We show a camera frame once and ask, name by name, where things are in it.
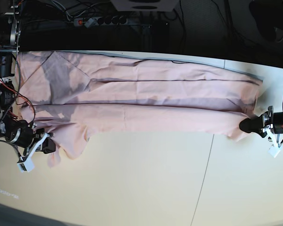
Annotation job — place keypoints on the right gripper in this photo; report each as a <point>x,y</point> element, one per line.
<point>21,134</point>

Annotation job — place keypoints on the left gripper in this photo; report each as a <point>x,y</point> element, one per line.
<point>268,120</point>

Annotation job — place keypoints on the pink T-shirt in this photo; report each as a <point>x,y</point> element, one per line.
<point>75,96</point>

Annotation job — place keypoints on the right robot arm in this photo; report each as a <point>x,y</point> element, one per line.
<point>13,15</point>

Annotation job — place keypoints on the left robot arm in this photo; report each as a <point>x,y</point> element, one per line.
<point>268,15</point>

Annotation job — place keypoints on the black power strip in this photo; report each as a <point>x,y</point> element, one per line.
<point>100,21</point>

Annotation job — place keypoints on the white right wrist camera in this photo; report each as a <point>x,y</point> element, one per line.
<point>25,164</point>

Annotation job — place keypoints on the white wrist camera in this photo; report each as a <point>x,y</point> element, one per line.
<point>274,151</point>
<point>25,164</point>

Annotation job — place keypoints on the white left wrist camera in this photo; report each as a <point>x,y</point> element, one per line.
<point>274,151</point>

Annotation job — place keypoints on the black table leg post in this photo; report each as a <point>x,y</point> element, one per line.
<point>146,38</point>

